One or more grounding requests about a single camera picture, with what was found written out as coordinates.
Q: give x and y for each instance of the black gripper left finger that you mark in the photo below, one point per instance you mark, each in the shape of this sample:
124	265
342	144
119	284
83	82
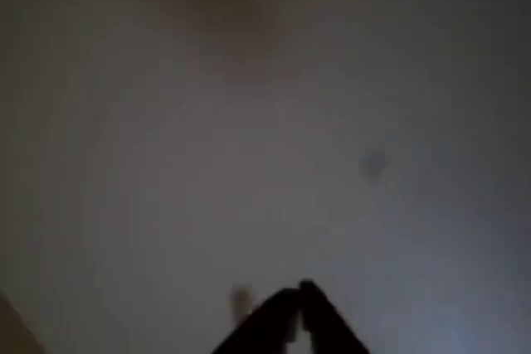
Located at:
265	325

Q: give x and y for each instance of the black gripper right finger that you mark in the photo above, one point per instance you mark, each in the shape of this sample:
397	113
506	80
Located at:
327	321

